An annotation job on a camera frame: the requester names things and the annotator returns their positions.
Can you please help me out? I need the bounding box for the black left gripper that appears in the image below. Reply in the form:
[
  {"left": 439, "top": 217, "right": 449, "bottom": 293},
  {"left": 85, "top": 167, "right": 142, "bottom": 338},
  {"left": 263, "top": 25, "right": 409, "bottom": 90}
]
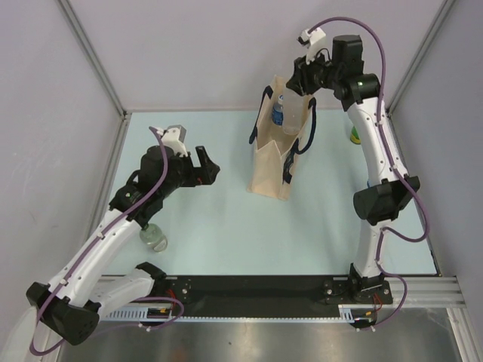
[{"left": 158, "top": 146, "right": 219, "bottom": 198}]

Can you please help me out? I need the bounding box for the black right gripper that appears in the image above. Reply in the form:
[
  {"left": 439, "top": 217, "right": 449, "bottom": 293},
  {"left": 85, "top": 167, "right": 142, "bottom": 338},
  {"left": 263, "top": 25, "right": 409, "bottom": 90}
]
[{"left": 287, "top": 47, "right": 341, "bottom": 97}]

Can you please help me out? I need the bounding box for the clear unlabelled water bottle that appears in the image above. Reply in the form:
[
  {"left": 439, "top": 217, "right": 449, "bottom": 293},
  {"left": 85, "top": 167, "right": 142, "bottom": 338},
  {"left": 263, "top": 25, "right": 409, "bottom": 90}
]
[{"left": 282, "top": 87, "right": 305, "bottom": 135}]

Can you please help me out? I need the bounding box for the green glass bottle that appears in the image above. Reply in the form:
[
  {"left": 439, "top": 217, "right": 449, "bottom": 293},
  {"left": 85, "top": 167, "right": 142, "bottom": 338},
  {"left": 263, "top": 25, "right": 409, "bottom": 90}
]
[{"left": 349, "top": 127, "right": 361, "bottom": 145}]

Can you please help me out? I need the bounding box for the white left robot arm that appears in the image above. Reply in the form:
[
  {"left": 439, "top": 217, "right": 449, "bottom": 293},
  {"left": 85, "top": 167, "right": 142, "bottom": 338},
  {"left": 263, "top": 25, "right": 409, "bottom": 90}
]
[{"left": 26, "top": 143, "right": 220, "bottom": 345}]

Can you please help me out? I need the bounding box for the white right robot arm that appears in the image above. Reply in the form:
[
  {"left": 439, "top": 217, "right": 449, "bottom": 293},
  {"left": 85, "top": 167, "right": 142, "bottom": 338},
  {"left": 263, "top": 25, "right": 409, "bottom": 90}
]
[{"left": 286, "top": 29, "right": 420, "bottom": 303}]

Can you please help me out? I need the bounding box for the beige canvas tote bag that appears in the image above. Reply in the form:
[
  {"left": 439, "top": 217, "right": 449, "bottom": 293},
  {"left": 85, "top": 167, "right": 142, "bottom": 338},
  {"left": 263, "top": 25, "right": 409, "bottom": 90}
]
[{"left": 248, "top": 75, "right": 317, "bottom": 201}]

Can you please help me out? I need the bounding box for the clear short glass bottle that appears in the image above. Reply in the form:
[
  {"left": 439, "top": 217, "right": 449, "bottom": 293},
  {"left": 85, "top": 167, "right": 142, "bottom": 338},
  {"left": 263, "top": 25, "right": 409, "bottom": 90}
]
[{"left": 139, "top": 223, "right": 168, "bottom": 253}]

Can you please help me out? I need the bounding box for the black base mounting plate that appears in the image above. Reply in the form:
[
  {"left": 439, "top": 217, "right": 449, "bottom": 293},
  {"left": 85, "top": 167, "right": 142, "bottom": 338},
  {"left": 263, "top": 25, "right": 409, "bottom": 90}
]
[{"left": 148, "top": 275, "right": 393, "bottom": 306}]

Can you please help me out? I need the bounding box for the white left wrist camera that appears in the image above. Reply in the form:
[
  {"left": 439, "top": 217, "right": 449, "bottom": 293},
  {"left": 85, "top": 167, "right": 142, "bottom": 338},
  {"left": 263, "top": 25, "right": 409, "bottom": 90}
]
[{"left": 155, "top": 125, "right": 189, "bottom": 157}]

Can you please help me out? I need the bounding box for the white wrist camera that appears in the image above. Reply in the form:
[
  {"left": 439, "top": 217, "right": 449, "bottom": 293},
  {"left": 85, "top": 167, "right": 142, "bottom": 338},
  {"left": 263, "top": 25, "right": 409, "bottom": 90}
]
[
  {"left": 155, "top": 125, "right": 189, "bottom": 157},
  {"left": 297, "top": 27, "right": 326, "bottom": 64}
]

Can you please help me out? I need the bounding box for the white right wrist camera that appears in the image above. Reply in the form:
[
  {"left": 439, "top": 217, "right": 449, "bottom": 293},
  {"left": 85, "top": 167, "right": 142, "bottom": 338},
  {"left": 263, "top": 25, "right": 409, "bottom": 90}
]
[{"left": 297, "top": 27, "right": 326, "bottom": 64}]

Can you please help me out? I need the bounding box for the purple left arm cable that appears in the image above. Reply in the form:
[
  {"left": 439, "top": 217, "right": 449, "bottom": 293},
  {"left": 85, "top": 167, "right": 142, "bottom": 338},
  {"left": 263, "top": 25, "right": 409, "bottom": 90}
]
[{"left": 29, "top": 126, "right": 185, "bottom": 356}]

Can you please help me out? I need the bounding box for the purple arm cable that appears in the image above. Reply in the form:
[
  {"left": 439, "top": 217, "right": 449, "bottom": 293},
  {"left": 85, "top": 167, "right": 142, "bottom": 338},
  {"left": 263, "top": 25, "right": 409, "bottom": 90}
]
[
  {"left": 305, "top": 16, "right": 431, "bottom": 332},
  {"left": 29, "top": 126, "right": 185, "bottom": 356}
]

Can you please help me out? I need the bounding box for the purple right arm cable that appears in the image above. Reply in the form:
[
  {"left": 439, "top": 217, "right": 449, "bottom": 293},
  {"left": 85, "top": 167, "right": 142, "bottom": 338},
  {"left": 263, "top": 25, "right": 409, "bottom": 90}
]
[{"left": 305, "top": 16, "right": 431, "bottom": 332}]

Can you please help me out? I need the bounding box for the right aluminium frame post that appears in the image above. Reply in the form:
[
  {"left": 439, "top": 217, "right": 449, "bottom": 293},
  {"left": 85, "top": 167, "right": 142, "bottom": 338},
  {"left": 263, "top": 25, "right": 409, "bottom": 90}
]
[{"left": 386, "top": 0, "right": 457, "bottom": 116}]

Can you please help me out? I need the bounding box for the aluminium frame post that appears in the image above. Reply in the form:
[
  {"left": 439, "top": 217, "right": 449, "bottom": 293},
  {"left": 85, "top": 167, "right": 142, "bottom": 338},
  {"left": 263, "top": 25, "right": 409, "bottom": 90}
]
[
  {"left": 386, "top": 0, "right": 457, "bottom": 116},
  {"left": 55, "top": 0, "right": 127, "bottom": 119}
]

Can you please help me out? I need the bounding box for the blue slotted cable duct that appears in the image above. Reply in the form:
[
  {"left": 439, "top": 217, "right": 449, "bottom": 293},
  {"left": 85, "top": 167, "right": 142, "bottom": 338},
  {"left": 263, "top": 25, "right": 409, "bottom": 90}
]
[{"left": 101, "top": 299, "right": 376, "bottom": 323}]

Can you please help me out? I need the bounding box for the left aluminium frame post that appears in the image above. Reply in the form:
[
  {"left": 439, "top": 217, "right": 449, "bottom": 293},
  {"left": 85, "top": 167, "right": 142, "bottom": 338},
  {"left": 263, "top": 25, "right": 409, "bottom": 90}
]
[{"left": 55, "top": 0, "right": 127, "bottom": 119}]

